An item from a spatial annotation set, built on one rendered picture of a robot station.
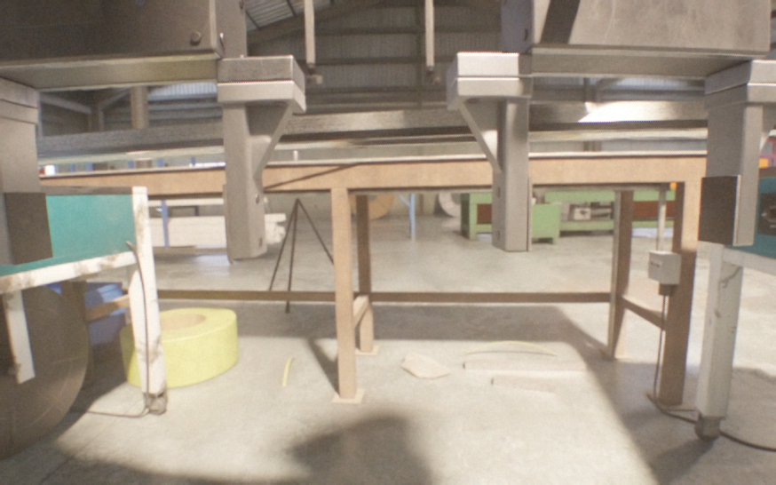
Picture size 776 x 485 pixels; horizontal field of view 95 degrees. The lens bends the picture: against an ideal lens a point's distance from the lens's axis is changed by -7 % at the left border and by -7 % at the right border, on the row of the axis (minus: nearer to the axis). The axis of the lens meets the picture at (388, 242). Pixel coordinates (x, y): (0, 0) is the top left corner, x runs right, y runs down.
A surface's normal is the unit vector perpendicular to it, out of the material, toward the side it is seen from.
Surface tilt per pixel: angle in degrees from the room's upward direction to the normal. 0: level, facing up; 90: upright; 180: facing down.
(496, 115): 90
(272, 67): 90
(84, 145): 75
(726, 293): 90
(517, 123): 90
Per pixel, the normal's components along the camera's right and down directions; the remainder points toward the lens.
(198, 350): 0.66, 0.07
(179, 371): 0.39, 0.11
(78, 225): 0.99, 0.00
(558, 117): -0.14, -0.14
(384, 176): -0.11, 0.12
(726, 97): -1.00, 0.03
